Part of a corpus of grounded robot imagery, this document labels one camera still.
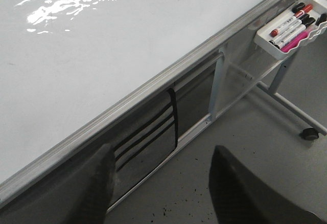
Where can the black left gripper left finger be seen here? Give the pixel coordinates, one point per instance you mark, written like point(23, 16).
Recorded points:
point(79, 191)

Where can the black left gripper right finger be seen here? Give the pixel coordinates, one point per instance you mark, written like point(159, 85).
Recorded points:
point(239, 196)

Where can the grey metal whiteboard stand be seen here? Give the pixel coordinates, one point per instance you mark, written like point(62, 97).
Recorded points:
point(269, 85)

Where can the white whiteboard surface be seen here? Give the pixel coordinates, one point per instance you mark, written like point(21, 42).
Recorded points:
point(64, 63)

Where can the black capped whiteboard marker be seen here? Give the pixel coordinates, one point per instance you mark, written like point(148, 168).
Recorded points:
point(279, 34)

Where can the red capped whiteboard marker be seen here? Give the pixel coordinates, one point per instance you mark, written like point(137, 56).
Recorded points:
point(297, 14)

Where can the black caster wheel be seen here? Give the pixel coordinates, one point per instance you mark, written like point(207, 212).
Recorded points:
point(310, 134)

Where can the white perforated side panel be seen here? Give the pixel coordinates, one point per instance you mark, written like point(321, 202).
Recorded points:
point(241, 63)

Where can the pink highlighter marker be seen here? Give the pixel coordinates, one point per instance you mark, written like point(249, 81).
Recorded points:
point(294, 43)

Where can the white plastic marker tray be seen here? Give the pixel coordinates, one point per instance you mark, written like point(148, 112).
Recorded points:
point(318, 12)

